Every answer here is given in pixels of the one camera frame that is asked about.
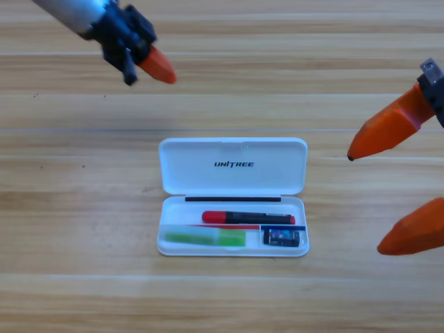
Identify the small black eraser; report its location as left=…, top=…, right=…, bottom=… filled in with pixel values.
left=262, top=228, right=301, bottom=248

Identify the white Unitree pencil case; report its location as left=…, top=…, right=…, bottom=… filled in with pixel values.
left=156, top=137, right=310, bottom=258

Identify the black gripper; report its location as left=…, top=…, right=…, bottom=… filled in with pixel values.
left=85, top=0, right=178, bottom=87
left=346, top=57, right=444, bottom=162

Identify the red and black marker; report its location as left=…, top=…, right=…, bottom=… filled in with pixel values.
left=201, top=210, right=296, bottom=226

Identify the green highlighter pen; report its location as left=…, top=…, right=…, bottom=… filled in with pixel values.
left=160, top=225, right=248, bottom=248

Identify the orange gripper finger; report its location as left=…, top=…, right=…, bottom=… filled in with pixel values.
left=376, top=196, right=444, bottom=257

